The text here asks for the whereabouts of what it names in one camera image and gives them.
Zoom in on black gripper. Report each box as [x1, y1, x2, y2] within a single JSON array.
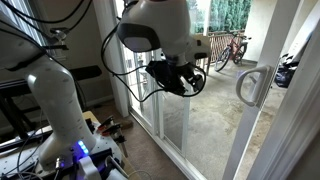
[[145, 59, 188, 98]]

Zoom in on white door handle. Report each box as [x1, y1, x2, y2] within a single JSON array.
[[235, 64, 273, 108]]

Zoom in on white framed sliding glass door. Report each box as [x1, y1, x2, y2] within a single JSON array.
[[181, 0, 303, 180]]

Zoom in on white fixed glass door panel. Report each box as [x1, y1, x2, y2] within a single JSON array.
[[128, 0, 201, 180]]

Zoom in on white door jamb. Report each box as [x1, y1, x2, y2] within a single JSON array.
[[246, 19, 320, 180]]

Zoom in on wooden balcony railing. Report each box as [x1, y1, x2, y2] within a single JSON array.
[[196, 29, 246, 63]]

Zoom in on red black bar clamp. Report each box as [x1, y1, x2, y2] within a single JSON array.
[[97, 114, 116, 132], [101, 123, 129, 158]]

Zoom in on red bicycle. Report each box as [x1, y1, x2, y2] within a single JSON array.
[[214, 31, 253, 73]]

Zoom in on white perforated mounting plate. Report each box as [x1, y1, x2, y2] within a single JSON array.
[[0, 128, 124, 180]]

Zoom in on green hedge trees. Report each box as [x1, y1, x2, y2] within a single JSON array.
[[186, 0, 253, 34]]

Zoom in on black garbage bag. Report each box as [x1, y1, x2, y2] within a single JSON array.
[[273, 63, 298, 89]]

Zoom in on silver connector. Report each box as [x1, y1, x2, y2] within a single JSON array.
[[54, 156, 65, 170]]

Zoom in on white surfboard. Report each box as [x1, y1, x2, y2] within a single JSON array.
[[286, 0, 320, 64]]

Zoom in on white window blinds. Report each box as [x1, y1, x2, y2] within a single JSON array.
[[8, 0, 48, 46]]

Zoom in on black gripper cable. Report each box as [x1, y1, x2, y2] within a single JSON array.
[[100, 24, 208, 103]]

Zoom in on white cable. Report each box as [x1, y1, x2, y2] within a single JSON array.
[[104, 154, 153, 180]]

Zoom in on white plastic mount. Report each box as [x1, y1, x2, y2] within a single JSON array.
[[78, 155, 103, 180]]

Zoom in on black overhead cable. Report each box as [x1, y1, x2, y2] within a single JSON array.
[[0, 0, 94, 51]]

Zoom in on black base cable bundle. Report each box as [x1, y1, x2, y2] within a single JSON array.
[[0, 113, 46, 180]]

